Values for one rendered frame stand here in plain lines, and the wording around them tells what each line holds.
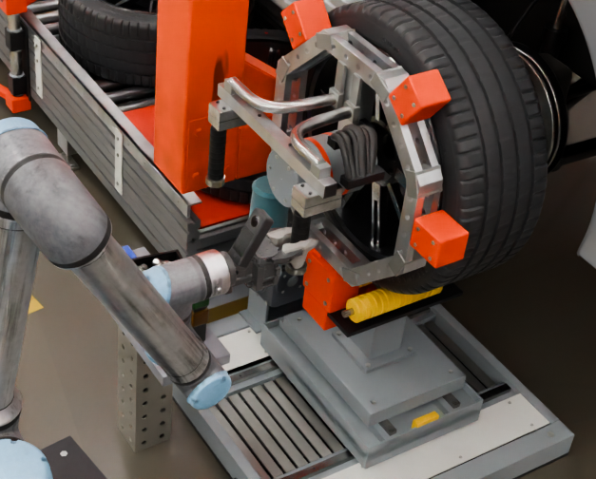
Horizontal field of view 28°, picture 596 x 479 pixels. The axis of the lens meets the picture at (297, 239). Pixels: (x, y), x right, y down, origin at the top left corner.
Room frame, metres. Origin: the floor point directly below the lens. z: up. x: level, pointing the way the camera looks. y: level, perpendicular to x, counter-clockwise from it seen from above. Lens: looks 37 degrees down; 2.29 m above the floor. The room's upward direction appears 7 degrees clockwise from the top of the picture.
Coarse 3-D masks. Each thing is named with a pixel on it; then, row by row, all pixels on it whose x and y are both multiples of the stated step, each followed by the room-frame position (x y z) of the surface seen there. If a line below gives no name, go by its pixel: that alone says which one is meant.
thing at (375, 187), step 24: (312, 96) 2.41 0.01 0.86; (384, 120) 2.24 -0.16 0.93; (384, 144) 2.28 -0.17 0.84; (384, 168) 2.26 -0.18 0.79; (360, 192) 2.36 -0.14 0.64; (384, 192) 2.21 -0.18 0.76; (336, 216) 2.29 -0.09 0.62; (360, 216) 2.30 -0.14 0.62; (384, 216) 2.20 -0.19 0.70; (360, 240) 2.21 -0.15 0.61; (384, 240) 2.19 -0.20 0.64
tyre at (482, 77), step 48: (384, 0) 2.34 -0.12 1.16; (432, 0) 2.34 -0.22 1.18; (384, 48) 2.22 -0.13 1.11; (432, 48) 2.15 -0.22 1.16; (480, 48) 2.20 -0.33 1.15; (480, 96) 2.10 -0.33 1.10; (528, 96) 2.15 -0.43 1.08; (480, 144) 2.03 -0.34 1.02; (528, 144) 2.10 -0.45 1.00; (480, 192) 1.99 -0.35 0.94; (528, 192) 2.06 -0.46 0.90; (480, 240) 1.99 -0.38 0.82; (384, 288) 2.12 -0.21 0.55; (432, 288) 2.01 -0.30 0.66
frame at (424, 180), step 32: (320, 32) 2.27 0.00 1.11; (352, 32) 2.26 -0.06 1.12; (288, 64) 2.35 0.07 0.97; (352, 64) 2.17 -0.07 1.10; (384, 64) 2.15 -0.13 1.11; (288, 96) 2.36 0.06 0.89; (384, 96) 2.07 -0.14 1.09; (288, 128) 2.40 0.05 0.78; (416, 128) 2.05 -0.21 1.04; (416, 160) 1.99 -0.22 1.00; (416, 192) 1.95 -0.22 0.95; (320, 224) 2.26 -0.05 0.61; (352, 256) 2.16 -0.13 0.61; (416, 256) 1.98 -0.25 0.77
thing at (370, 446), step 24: (264, 336) 2.37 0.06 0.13; (288, 336) 2.37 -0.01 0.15; (288, 360) 2.27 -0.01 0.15; (312, 384) 2.18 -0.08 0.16; (336, 408) 2.13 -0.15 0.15; (432, 408) 2.17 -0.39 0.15; (456, 408) 2.16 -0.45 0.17; (480, 408) 2.20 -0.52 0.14; (336, 432) 2.08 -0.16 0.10; (360, 432) 2.05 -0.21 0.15; (384, 432) 2.04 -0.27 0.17; (408, 432) 2.05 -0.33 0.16; (432, 432) 2.10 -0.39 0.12; (360, 456) 2.00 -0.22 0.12; (384, 456) 2.02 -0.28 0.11
